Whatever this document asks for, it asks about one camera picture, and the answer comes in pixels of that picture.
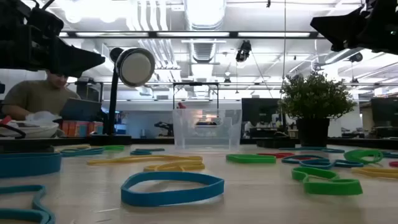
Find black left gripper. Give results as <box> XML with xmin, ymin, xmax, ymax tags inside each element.
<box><xmin>0</xmin><ymin>24</ymin><xmax>106</xmax><ymax>78</ymax></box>

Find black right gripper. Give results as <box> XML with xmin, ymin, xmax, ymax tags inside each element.
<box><xmin>310</xmin><ymin>6</ymin><xmax>398</xmax><ymax>56</ymax></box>

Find wide blue rubber band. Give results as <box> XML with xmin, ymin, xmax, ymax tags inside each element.
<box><xmin>58</xmin><ymin>147</ymin><xmax>105</xmax><ymax>157</ymax></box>

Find wide green rubber band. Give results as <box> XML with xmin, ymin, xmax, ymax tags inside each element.
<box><xmin>101</xmin><ymin>144</ymin><xmax>126</xmax><ymax>152</ymax></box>

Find clear plastic bin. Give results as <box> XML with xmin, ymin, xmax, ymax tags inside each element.
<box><xmin>172</xmin><ymin>108</ymin><xmax>243</xmax><ymax>152</ymax></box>

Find dark grey laptop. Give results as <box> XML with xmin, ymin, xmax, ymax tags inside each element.
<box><xmin>60</xmin><ymin>97</ymin><xmax>103</xmax><ymax>123</ymax></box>

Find black desk lamp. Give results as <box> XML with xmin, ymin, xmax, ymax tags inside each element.
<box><xmin>90</xmin><ymin>46</ymin><xmax>156</xmax><ymax>146</ymax></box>

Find person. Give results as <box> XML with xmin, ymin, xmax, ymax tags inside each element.
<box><xmin>0</xmin><ymin>70</ymin><xmax>82</xmax><ymax>123</ymax></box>
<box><xmin>244</xmin><ymin>121</ymin><xmax>259</xmax><ymax>138</ymax></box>

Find orange cardboard boxes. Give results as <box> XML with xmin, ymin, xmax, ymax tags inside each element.
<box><xmin>59</xmin><ymin>120</ymin><xmax>104</xmax><ymax>138</ymax></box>

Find potted green plant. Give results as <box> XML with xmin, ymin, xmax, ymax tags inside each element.
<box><xmin>279</xmin><ymin>70</ymin><xmax>358</xmax><ymax>148</ymax></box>

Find white bowl with items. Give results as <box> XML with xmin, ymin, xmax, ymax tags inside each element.
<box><xmin>0</xmin><ymin>119</ymin><xmax>60</xmax><ymax>139</ymax></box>

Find black background monitor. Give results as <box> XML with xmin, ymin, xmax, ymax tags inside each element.
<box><xmin>241</xmin><ymin>98</ymin><xmax>281</xmax><ymax>124</ymax></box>
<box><xmin>370</xmin><ymin>97</ymin><xmax>398</xmax><ymax>138</ymax></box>

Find black overhead crossbeam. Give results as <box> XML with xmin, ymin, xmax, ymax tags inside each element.
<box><xmin>58</xmin><ymin>30</ymin><xmax>325</xmax><ymax>39</ymax></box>

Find black background rig frame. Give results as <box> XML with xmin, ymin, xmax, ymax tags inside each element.
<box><xmin>74</xmin><ymin>79</ymin><xmax>104</xmax><ymax>103</ymax></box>

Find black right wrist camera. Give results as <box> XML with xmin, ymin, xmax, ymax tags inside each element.
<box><xmin>366</xmin><ymin>0</ymin><xmax>398</xmax><ymax>15</ymax></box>

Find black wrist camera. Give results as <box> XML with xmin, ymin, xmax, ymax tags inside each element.
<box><xmin>366</xmin><ymin>0</ymin><xmax>398</xmax><ymax>15</ymax></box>
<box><xmin>29</xmin><ymin>6</ymin><xmax>65</xmax><ymax>37</ymax></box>

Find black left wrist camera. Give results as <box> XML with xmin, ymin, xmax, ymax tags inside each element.
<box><xmin>29</xmin><ymin>6</ymin><xmax>65</xmax><ymax>37</ymax></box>

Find thin hanging cable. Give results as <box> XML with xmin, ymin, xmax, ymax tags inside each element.
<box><xmin>282</xmin><ymin>0</ymin><xmax>287</xmax><ymax>94</ymax></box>

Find black curved cable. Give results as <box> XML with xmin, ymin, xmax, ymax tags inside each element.
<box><xmin>0</xmin><ymin>123</ymin><xmax>26</xmax><ymax>139</ymax></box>

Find black overhead camera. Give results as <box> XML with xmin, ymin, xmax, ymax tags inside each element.
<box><xmin>235</xmin><ymin>39</ymin><xmax>252</xmax><ymax>63</ymax></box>

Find white ceiling duct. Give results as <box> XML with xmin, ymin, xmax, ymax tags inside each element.
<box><xmin>183</xmin><ymin>0</ymin><xmax>228</xmax><ymax>63</ymax></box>

